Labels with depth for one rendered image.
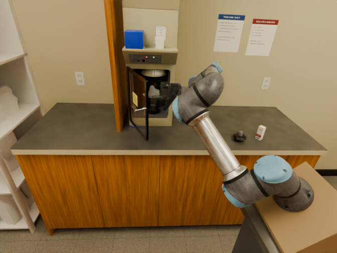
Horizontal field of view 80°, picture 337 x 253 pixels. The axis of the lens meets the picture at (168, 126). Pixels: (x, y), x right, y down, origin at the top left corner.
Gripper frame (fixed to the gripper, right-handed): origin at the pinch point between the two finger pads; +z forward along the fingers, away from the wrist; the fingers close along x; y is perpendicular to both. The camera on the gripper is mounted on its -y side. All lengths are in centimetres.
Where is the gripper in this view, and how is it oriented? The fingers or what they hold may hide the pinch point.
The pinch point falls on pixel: (145, 95)
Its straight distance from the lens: 118.1
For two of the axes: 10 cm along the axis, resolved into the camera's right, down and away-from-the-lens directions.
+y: 0.4, -8.6, -5.1
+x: 0.5, 5.1, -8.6
